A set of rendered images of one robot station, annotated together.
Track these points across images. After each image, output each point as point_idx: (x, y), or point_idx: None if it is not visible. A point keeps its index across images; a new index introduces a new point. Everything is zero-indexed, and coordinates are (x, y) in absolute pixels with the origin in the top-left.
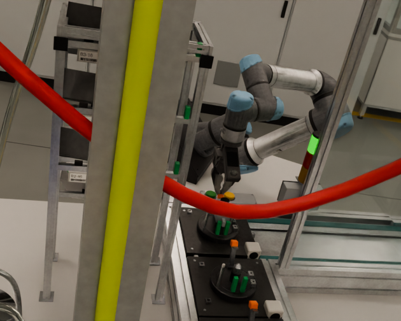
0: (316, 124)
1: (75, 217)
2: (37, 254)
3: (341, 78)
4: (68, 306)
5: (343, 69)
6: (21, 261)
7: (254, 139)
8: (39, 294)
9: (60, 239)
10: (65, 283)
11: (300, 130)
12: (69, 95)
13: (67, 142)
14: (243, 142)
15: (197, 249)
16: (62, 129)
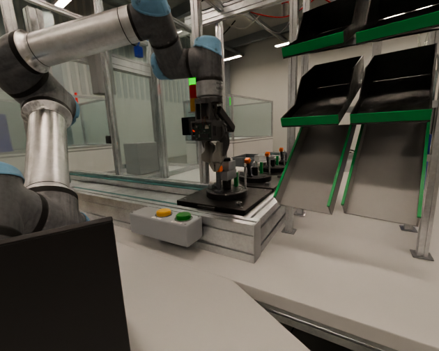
0: (70, 108)
1: (404, 302)
2: None
3: (200, 19)
4: (382, 221)
5: (198, 12)
6: None
7: (43, 180)
8: (416, 230)
9: (417, 271)
10: (389, 232)
11: (65, 125)
12: (430, 3)
13: (422, 61)
14: (53, 192)
15: (260, 189)
16: (433, 46)
